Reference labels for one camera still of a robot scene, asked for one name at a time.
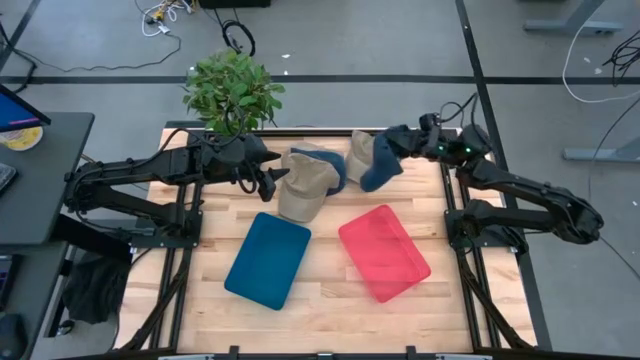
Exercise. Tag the black bag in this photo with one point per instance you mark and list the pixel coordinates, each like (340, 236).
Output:
(95, 287)

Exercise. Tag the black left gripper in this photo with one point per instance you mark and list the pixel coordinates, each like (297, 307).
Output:
(240, 157)

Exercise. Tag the computer monitor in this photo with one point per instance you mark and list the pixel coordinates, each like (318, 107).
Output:
(15, 112)

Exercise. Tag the black desk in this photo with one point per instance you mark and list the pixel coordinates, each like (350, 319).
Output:
(45, 185)

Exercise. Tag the grey desk leg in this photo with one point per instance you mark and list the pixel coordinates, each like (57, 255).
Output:
(575, 22)

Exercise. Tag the tan baseball cap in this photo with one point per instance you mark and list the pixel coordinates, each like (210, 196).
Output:
(357, 155)
(305, 192)

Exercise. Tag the green potted plant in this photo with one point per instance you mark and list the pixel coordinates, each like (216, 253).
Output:
(230, 90)

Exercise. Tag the grey desk foot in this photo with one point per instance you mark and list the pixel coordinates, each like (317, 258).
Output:
(600, 152)

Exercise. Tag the navy baseball cap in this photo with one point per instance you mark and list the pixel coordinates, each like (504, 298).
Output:
(336, 165)
(380, 172)

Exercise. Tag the red plastic bin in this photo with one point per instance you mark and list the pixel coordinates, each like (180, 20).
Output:
(384, 252)

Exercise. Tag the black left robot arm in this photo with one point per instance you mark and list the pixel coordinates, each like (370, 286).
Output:
(150, 167)

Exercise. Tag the yellow round disc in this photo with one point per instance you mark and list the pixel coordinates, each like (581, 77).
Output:
(22, 140)

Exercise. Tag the blue plastic bin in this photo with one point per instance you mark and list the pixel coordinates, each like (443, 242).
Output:
(267, 260)

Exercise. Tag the black aluminium table frame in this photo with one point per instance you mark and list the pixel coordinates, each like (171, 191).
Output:
(185, 280)

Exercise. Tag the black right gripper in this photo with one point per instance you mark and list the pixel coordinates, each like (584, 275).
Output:
(407, 140)

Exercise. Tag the black computer mouse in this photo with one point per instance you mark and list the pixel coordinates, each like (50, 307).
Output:
(11, 337)

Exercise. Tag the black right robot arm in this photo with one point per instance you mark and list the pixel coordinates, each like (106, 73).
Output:
(525, 192)

